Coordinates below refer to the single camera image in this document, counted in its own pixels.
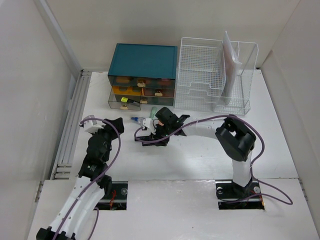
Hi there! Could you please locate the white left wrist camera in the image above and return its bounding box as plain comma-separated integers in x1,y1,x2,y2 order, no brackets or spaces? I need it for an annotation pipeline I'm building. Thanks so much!
79,115,103,134

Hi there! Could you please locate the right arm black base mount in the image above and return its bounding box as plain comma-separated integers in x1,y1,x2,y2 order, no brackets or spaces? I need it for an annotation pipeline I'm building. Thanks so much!
215,179,265,210

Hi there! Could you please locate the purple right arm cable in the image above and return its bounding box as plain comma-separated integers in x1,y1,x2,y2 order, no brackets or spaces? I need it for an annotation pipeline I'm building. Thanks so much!
134,114,293,206

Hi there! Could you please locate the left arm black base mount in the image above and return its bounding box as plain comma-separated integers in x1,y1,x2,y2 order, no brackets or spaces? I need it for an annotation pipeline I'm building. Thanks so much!
80,174,129,211

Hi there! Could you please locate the yellow cap black highlighter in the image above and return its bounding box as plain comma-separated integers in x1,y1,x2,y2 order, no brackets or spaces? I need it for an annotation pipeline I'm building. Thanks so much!
120,97,140,104

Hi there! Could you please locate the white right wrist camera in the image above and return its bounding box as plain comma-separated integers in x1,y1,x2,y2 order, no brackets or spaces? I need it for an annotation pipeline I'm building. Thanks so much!
140,118,156,134

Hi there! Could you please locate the white wire mesh file tray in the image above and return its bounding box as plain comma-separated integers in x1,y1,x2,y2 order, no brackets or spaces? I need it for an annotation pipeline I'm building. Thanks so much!
174,37,226,112

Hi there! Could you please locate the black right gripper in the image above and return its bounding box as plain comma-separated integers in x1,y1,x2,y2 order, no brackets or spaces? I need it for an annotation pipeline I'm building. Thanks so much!
149,123,173,147

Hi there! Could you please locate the teal desktop drawer cabinet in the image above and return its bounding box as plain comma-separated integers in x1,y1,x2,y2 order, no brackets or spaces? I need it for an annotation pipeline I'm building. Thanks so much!
107,43,178,111

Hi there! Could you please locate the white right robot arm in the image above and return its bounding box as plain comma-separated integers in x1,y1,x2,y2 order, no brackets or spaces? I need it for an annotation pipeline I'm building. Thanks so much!
134,107,257,197

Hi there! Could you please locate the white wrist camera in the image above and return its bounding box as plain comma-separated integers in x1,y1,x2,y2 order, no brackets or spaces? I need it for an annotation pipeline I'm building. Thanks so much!
140,118,156,134
79,115,103,134

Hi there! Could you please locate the aluminium rail frame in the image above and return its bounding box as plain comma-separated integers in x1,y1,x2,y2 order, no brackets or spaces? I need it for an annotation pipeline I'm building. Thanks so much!
49,70,92,180

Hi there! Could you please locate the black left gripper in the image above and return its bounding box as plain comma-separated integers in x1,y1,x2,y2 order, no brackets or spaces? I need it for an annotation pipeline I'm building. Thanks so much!
90,117,123,162

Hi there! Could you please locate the clear mesh zipper pouch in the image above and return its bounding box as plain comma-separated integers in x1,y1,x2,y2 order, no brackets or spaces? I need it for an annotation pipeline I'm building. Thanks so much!
222,31,242,100

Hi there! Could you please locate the clear staples box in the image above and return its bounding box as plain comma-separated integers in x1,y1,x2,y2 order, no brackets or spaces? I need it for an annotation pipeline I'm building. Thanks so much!
130,117,145,125

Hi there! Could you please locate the clear acrylic file holder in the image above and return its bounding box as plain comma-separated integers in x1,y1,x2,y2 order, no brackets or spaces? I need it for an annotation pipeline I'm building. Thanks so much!
214,41,259,116

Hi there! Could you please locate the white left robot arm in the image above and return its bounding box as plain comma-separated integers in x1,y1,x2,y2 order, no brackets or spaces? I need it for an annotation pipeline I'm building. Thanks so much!
36,115,125,240

